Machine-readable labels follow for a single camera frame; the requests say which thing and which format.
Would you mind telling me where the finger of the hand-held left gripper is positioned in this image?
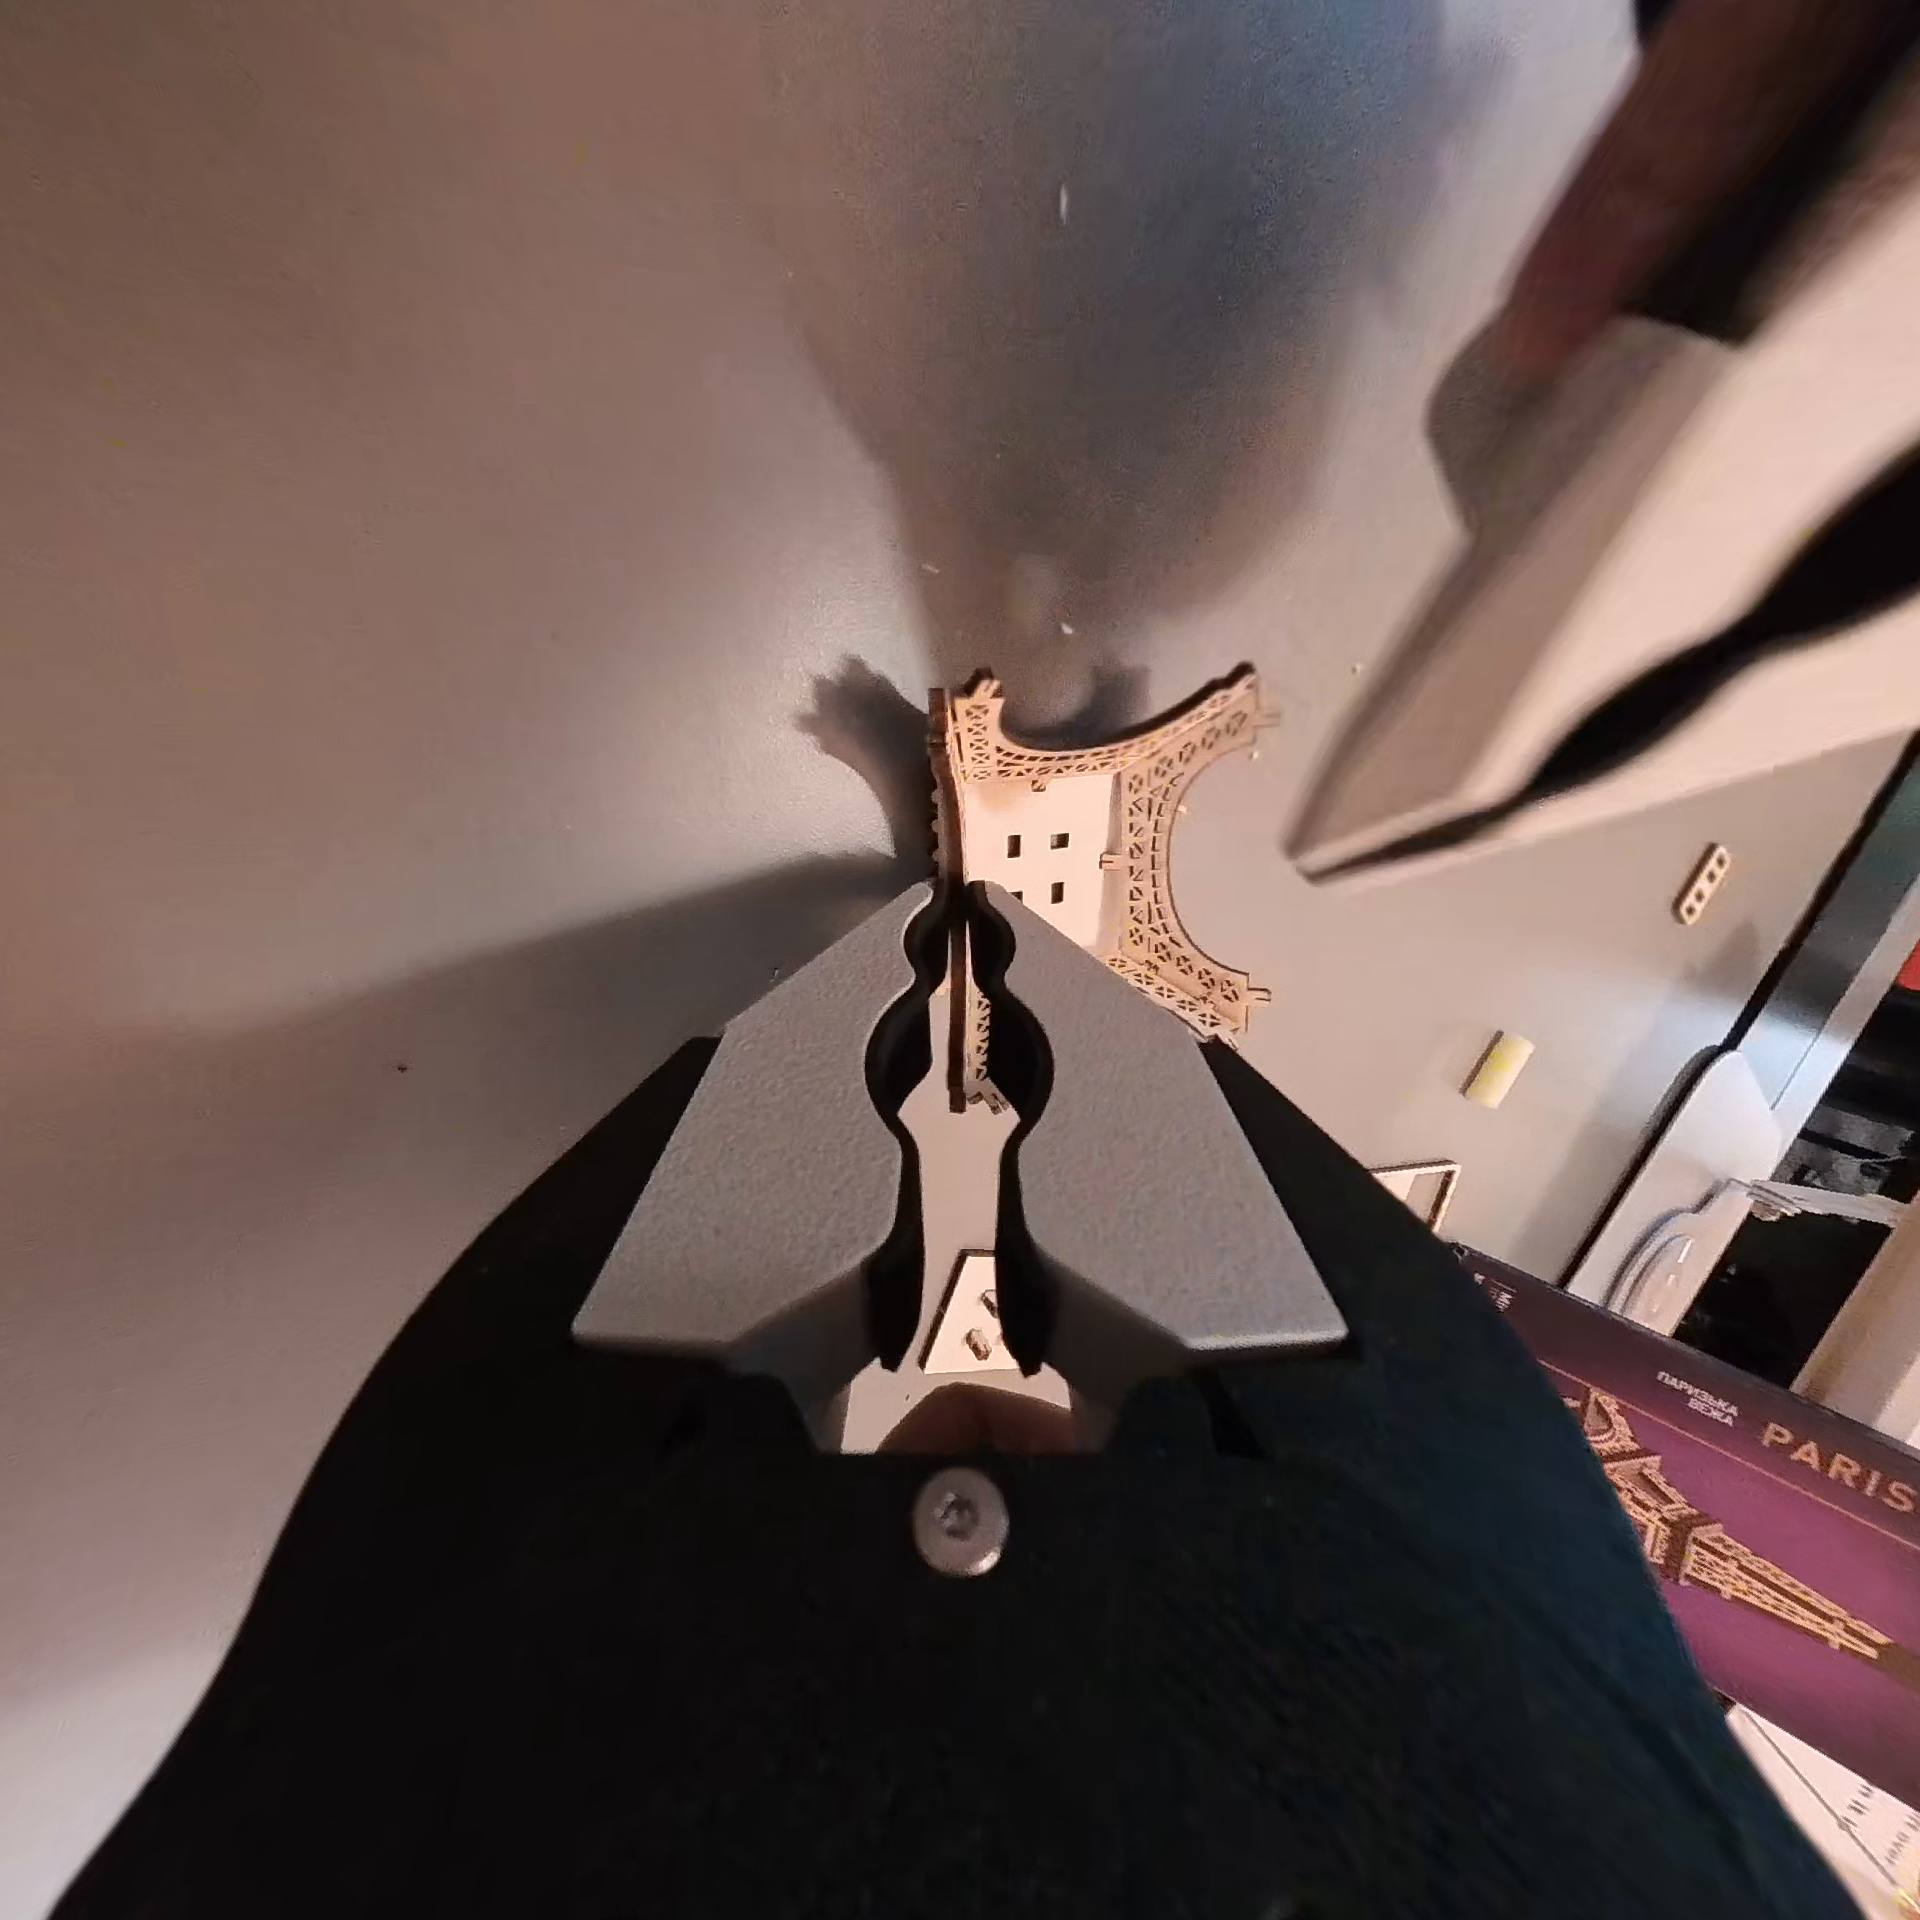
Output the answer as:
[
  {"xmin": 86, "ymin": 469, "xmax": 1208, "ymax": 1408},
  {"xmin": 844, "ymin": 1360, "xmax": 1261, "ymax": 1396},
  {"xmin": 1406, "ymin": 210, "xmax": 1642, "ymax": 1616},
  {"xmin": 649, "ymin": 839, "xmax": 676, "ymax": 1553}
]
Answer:
[
  {"xmin": 1298, "ymin": 165, "xmax": 1920, "ymax": 880},
  {"xmin": 1301, "ymin": 597, "xmax": 1920, "ymax": 887}
]

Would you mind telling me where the purple puzzle box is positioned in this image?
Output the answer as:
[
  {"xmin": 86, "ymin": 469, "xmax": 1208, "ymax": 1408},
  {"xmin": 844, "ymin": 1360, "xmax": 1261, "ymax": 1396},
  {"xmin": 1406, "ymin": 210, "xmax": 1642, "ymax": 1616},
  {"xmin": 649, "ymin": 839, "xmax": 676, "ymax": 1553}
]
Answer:
[{"xmin": 1452, "ymin": 1244, "xmax": 1920, "ymax": 1713}]

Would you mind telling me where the small square wooden plate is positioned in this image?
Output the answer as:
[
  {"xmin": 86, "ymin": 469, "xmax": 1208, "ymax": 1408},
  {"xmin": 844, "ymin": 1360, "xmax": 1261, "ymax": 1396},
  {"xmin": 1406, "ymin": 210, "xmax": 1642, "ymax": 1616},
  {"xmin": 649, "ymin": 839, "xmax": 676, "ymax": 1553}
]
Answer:
[{"xmin": 917, "ymin": 1244, "xmax": 1040, "ymax": 1380}]

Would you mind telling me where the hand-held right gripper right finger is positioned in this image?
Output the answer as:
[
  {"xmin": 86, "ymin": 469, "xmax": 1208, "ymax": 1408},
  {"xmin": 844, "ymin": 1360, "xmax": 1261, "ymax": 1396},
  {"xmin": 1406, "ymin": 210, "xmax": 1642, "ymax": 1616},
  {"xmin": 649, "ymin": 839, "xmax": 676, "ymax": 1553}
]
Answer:
[{"xmin": 970, "ymin": 877, "xmax": 1347, "ymax": 1415}]

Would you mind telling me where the white rounded device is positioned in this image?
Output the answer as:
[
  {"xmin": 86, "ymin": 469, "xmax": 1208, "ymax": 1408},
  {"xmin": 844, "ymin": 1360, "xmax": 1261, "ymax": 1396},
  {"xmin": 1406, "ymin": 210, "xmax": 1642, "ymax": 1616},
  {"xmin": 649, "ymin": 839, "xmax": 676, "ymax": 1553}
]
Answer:
[{"xmin": 1560, "ymin": 1052, "xmax": 1779, "ymax": 1335}]

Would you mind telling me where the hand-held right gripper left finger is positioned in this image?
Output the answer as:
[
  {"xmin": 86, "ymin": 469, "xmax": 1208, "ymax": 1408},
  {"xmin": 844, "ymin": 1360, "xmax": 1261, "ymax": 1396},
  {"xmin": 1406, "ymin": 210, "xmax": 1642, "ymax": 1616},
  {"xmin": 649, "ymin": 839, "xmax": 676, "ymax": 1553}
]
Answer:
[{"xmin": 577, "ymin": 877, "xmax": 955, "ymax": 1454}]

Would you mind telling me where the person's right hand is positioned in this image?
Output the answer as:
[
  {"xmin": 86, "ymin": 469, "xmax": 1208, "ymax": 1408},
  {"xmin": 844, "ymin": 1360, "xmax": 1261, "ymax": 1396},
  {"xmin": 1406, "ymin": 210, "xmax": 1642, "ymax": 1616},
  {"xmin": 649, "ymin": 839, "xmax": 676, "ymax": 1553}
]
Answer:
[{"xmin": 879, "ymin": 1386, "xmax": 1082, "ymax": 1460}]

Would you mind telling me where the wooden lattice tower base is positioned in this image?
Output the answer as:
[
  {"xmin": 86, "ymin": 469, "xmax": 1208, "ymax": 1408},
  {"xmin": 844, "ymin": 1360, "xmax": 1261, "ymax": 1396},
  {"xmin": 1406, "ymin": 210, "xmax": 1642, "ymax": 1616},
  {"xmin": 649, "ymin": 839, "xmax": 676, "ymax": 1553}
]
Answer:
[{"xmin": 920, "ymin": 668, "xmax": 1284, "ymax": 1117}]

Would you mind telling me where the grey desk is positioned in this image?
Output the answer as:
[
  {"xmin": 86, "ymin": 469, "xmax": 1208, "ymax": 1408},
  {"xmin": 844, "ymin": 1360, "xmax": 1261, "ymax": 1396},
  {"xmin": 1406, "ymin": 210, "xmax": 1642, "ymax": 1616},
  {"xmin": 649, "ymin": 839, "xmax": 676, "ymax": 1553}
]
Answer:
[{"xmin": 0, "ymin": 0, "xmax": 1920, "ymax": 1920}]

